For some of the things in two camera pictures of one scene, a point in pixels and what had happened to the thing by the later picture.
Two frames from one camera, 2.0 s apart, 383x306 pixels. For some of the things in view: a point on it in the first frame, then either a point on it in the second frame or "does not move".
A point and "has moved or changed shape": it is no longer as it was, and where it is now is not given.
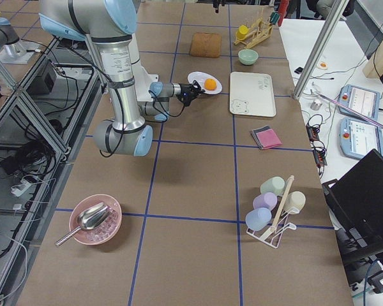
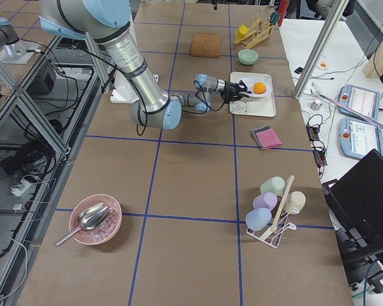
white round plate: [201, 78] has moved or changed shape
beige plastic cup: [295, 199] does not move
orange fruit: [210, 84] has moved or changed shape
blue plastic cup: [258, 218] does not move
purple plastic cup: [267, 200] does not move
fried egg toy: [322, 65] does not move
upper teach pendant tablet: [363, 101] does not move
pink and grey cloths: [266, 138] does not move
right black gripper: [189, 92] to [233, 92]
